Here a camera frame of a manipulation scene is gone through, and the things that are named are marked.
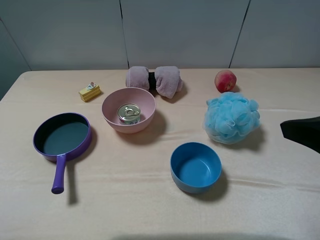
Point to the small tin can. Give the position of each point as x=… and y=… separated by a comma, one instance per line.
x=129, y=114

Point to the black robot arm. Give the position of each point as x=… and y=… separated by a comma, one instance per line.
x=303, y=131

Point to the pink plastic bowl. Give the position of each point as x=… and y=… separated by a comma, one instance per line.
x=130, y=95

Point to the rolled pink towel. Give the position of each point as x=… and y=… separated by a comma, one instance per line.
x=166, y=80

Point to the blue plastic bowl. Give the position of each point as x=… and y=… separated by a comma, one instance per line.
x=195, y=167

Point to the blue mesh bath sponge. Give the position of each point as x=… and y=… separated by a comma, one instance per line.
x=230, y=118

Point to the yellow toy cake slice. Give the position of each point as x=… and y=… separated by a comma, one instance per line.
x=90, y=92

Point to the red peach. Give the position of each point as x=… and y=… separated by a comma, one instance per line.
x=225, y=81

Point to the purple frying pan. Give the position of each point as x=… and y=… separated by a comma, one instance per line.
x=60, y=139

